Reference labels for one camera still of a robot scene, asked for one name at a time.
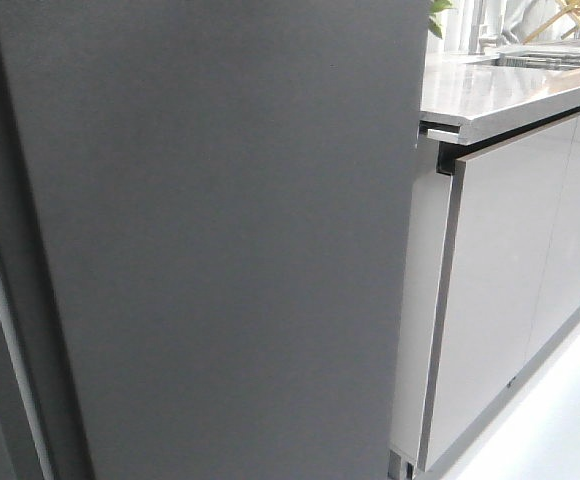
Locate dark grey fridge door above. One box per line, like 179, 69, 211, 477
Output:
0, 1, 428, 479

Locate grey kitchen counter cabinet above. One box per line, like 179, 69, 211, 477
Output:
388, 41, 580, 479

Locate steel sink faucet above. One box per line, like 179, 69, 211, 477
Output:
468, 0, 512, 55

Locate green plant leaves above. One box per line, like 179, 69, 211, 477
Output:
428, 0, 454, 39

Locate stainless steel sink basin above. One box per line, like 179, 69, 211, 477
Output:
467, 50, 580, 71

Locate white paper towel roll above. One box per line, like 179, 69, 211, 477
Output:
501, 0, 555, 44

